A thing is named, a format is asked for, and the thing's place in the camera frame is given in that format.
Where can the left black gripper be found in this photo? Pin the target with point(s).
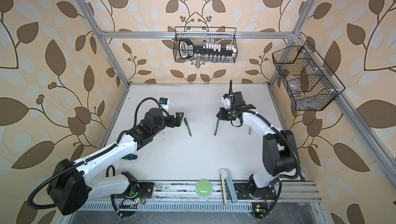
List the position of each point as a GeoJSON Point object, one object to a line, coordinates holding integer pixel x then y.
{"type": "Point", "coordinates": [178, 119]}

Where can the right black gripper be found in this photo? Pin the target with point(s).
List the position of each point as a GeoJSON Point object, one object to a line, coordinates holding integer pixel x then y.
{"type": "Point", "coordinates": [221, 113]}

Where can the green pen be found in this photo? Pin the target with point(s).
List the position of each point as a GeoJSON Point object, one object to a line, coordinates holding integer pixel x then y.
{"type": "Point", "coordinates": [216, 128]}
{"type": "Point", "coordinates": [188, 128]}

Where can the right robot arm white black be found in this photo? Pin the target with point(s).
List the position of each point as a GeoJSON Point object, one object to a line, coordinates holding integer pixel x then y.
{"type": "Point", "coordinates": [279, 150]}

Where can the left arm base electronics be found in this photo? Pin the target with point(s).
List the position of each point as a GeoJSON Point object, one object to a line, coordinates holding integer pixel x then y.
{"type": "Point", "coordinates": [126, 204]}

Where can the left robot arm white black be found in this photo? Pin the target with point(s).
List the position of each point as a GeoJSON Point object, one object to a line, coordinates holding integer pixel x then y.
{"type": "Point", "coordinates": [73, 183]}

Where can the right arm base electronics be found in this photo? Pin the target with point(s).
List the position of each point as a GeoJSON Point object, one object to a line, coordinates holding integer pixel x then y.
{"type": "Point", "coordinates": [264, 199]}

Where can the grey teal tool holder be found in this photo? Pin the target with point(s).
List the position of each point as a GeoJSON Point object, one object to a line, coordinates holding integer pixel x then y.
{"type": "Point", "coordinates": [227, 186]}

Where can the black bit set case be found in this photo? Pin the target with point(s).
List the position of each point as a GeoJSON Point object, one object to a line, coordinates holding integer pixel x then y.
{"type": "Point", "coordinates": [204, 50]}

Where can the green round button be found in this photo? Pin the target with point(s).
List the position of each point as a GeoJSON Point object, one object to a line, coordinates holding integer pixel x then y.
{"type": "Point", "coordinates": [203, 189]}

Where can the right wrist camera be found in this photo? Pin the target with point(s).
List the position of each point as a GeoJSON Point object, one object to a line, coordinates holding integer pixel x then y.
{"type": "Point", "coordinates": [228, 101]}

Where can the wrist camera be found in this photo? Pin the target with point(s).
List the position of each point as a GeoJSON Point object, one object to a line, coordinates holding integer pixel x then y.
{"type": "Point", "coordinates": [228, 101]}
{"type": "Point", "coordinates": [164, 103]}

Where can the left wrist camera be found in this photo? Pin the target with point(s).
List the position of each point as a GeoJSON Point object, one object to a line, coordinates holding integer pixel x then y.
{"type": "Point", "coordinates": [164, 103]}

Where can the green handled screwdriver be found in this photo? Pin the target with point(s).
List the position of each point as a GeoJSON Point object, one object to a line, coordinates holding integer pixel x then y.
{"type": "Point", "coordinates": [130, 157]}

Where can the black wire basket back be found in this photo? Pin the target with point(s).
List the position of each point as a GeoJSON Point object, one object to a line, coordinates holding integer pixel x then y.
{"type": "Point", "coordinates": [223, 35]}

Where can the black wire basket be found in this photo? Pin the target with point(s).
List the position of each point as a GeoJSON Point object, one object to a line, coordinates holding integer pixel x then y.
{"type": "Point", "coordinates": [223, 35]}
{"type": "Point", "coordinates": [309, 81]}

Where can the aluminium frame rails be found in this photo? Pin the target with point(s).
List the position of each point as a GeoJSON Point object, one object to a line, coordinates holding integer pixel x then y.
{"type": "Point", "coordinates": [346, 143]}

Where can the black wire basket right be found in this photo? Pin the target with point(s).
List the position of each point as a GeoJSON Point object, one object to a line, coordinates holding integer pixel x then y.
{"type": "Point", "coordinates": [309, 81]}

